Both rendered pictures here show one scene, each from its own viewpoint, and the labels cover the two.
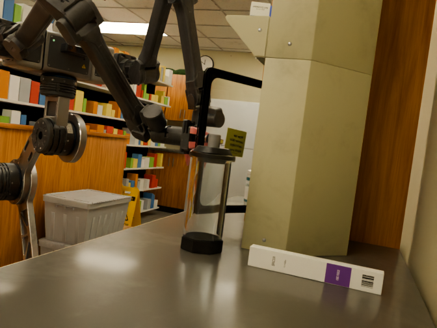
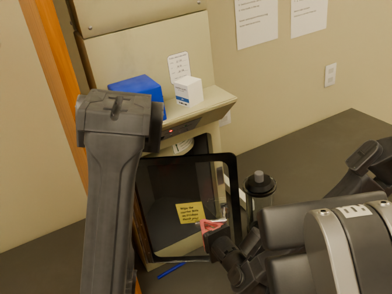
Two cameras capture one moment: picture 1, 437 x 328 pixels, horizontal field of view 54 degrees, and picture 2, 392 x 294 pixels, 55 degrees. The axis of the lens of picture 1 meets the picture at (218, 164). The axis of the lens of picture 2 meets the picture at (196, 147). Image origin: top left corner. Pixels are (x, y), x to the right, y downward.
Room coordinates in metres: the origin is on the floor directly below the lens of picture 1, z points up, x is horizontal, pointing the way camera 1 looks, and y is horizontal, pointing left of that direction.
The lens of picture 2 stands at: (1.76, 0.60, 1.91)
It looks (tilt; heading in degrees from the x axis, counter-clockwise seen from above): 32 degrees down; 228
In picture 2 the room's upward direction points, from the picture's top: 8 degrees counter-clockwise
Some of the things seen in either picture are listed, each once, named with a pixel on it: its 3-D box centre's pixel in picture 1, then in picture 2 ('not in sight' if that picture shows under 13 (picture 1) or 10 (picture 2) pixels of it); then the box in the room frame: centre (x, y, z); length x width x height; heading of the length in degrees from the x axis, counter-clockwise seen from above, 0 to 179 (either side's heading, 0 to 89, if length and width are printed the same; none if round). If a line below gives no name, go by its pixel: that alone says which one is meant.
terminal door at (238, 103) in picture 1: (237, 145); (187, 213); (1.25, -0.05, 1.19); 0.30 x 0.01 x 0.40; 130
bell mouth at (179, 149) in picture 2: not in sight; (164, 137); (1.15, -0.22, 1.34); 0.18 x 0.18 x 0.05
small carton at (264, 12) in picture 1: (259, 16); (188, 91); (1.17, -0.06, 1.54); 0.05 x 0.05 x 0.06; 0
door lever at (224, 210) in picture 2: not in sight; (212, 217); (1.23, 0.03, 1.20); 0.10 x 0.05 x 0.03; 130
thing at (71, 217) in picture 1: (88, 216); not in sight; (3.29, 0.96, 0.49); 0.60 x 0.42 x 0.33; 162
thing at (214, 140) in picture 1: (213, 148); (259, 181); (0.99, 0.02, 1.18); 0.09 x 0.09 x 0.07
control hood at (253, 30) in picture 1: (259, 51); (175, 125); (1.22, -0.07, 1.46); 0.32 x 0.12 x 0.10; 162
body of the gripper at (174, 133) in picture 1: (179, 136); (224, 249); (1.29, 0.13, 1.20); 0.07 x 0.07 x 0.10; 72
